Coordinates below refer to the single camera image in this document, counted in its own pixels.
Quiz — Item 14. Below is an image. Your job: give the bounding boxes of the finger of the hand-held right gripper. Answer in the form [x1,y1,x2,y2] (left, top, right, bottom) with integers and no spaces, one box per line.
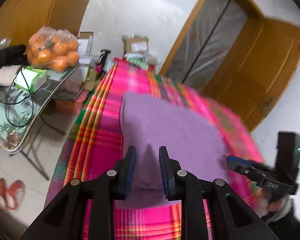
[226,154,266,171]
[227,163,263,182]

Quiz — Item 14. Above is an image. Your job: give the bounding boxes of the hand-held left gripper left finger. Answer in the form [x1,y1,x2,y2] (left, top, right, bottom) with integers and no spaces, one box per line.
[20,145,137,240]

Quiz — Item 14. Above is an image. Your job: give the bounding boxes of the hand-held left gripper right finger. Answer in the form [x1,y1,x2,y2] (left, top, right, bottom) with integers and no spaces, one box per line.
[159,145,273,240]

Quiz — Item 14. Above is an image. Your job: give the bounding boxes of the purple fleece pants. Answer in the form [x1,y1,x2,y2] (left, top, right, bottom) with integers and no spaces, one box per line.
[116,92,231,210]

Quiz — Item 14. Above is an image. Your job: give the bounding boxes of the person's right forearm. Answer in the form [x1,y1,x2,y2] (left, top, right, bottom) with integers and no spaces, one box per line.
[262,204,300,240]

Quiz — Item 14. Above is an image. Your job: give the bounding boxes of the person's right hand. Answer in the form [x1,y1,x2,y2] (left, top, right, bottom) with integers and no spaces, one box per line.
[259,192,294,220]

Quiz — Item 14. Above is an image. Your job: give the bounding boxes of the pink green plaid blanket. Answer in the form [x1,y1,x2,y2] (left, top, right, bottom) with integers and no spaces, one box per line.
[44,59,266,240]

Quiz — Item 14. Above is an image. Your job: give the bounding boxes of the wooden door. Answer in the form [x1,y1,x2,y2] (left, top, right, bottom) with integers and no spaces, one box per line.
[202,17,300,132]

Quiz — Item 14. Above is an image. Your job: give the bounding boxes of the pink storage crate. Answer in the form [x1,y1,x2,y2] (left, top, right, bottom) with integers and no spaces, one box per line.
[52,90,88,116]

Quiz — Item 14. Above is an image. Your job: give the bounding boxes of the red slipper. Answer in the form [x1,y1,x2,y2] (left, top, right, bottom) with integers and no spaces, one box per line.
[5,179,26,212]
[0,178,10,206]

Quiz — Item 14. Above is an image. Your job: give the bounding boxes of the glass top table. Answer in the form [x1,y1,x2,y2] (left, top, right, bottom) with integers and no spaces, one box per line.
[0,62,82,181]

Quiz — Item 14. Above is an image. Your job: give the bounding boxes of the clear plastic door curtain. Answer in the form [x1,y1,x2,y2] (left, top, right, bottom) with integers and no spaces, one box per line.
[165,0,248,93]

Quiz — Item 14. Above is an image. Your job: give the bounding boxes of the cardboard box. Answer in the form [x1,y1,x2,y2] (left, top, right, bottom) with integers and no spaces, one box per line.
[122,35,150,56]

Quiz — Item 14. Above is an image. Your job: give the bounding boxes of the small white box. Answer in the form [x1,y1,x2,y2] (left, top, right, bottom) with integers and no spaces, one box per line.
[77,32,95,61]

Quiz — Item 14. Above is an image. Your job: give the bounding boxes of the green tissue box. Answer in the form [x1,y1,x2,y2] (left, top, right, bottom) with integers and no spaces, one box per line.
[14,67,48,93]

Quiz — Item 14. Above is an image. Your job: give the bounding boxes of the bag of oranges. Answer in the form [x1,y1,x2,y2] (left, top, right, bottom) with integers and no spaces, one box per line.
[27,26,80,74]

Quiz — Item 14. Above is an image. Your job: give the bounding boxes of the white cloth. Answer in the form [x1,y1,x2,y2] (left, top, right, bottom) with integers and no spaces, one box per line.
[0,67,20,87]

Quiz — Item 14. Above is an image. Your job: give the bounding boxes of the wooden wardrobe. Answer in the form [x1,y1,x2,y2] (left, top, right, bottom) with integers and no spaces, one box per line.
[0,0,100,41]

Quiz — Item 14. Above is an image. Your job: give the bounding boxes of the wooden door frame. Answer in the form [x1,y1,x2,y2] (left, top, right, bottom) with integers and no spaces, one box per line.
[159,0,266,86]

